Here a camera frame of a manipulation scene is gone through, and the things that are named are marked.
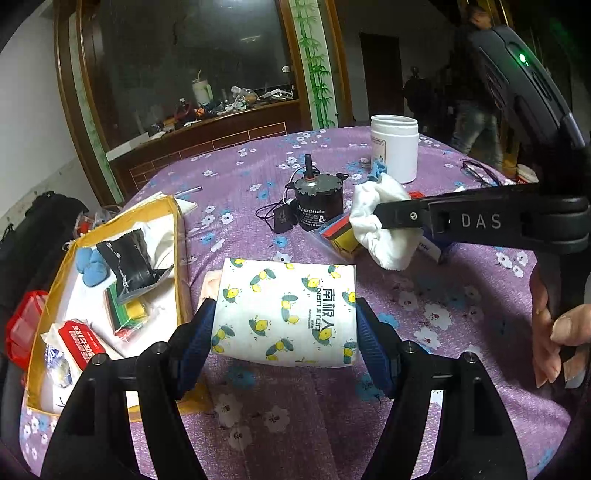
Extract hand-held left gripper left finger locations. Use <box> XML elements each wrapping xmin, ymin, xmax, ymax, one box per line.
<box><xmin>41</xmin><ymin>298</ymin><xmax>218</xmax><ymax>480</ymax></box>

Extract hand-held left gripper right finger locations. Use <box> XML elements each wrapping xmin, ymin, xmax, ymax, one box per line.
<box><xmin>353</xmin><ymin>296</ymin><xmax>529</xmax><ymax>480</ymax></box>

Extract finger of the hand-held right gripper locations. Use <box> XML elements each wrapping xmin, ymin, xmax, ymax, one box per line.
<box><xmin>373</xmin><ymin>183</ymin><xmax>543</xmax><ymax>252</ymax></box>

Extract pink tissue pack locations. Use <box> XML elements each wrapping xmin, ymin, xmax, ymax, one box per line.
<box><xmin>198</xmin><ymin>271</ymin><xmax>222</xmax><ymax>311</ymax></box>

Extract colourful sponge pack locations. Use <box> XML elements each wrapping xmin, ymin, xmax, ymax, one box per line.
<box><xmin>104</xmin><ymin>286</ymin><xmax>151</xmax><ymax>342</ymax></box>

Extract yellow taped cardboard box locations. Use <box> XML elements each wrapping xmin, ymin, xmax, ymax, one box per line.
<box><xmin>21</xmin><ymin>194</ymin><xmax>213</xmax><ymax>423</ymax></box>

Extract lemon print tissue pack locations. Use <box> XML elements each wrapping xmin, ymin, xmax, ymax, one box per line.
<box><xmin>210</xmin><ymin>257</ymin><xmax>358</xmax><ymax>367</ymax></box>

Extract black pouch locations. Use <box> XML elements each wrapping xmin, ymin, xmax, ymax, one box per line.
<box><xmin>96</xmin><ymin>229</ymin><xmax>175</xmax><ymax>305</ymax></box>

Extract red white wipes pack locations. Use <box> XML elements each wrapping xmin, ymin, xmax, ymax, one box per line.
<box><xmin>41</xmin><ymin>318</ymin><xmax>125</xmax><ymax>372</ymax></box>

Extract blue white tissue pack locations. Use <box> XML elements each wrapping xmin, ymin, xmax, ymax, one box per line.
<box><xmin>41</xmin><ymin>346</ymin><xmax>75</xmax><ymax>386</ymax></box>

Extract person's right hand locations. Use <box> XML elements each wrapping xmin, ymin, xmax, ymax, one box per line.
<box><xmin>529</xmin><ymin>265</ymin><xmax>591</xmax><ymax>388</ymax></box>

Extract small blue white box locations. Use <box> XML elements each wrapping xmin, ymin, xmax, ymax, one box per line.
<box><xmin>418</xmin><ymin>237</ymin><xmax>455</xmax><ymax>265</ymax></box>

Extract eyeglasses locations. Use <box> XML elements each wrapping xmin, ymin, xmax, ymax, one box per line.
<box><xmin>461</xmin><ymin>158</ymin><xmax>515</xmax><ymax>188</ymax></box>

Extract purple floral tablecloth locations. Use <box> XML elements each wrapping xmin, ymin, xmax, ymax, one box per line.
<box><xmin>18</xmin><ymin>127</ymin><xmax>573</xmax><ymax>480</ymax></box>

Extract white plastic jar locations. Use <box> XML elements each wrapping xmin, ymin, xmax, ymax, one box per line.
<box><xmin>370</xmin><ymin>114</ymin><xmax>420</xmax><ymax>184</ymax></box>

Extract dark hanging cloth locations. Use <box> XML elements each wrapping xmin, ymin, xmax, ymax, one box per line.
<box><xmin>402</xmin><ymin>65</ymin><xmax>439</xmax><ymax>134</ymax></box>

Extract multicolour blocks plastic packet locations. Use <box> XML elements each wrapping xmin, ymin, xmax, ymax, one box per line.
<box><xmin>310</xmin><ymin>217</ymin><xmax>363</xmax><ymax>259</ymax></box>

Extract dark wooden door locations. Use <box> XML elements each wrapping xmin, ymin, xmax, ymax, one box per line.
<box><xmin>359</xmin><ymin>32</ymin><xmax>404</xmax><ymax>123</ymax></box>

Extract black electric motor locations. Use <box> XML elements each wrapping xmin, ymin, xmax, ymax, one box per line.
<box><xmin>285</xmin><ymin>154</ymin><xmax>349</xmax><ymax>232</ymax></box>

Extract clear bag of small parts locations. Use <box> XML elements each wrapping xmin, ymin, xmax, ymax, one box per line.
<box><xmin>74</xmin><ymin>205</ymin><xmax>123</xmax><ymax>238</ymax></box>

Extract red plastic box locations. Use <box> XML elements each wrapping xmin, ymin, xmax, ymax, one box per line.
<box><xmin>4</xmin><ymin>291</ymin><xmax>49</xmax><ymax>370</ymax></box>

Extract black bag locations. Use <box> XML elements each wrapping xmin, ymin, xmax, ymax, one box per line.
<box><xmin>0</xmin><ymin>190</ymin><xmax>88</xmax><ymax>324</ymax></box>

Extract wooden glass cabinet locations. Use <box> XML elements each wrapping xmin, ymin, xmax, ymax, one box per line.
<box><xmin>53</xmin><ymin>0</ymin><xmax>356</xmax><ymax>208</ymax></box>

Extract bamboo painting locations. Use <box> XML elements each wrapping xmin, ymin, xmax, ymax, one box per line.
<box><xmin>288</xmin><ymin>0</ymin><xmax>340</xmax><ymax>130</ymax></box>

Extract clutter on cabinet shelf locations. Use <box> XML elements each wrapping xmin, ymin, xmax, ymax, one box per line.
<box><xmin>152</xmin><ymin>69</ymin><xmax>298</xmax><ymax>134</ymax></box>

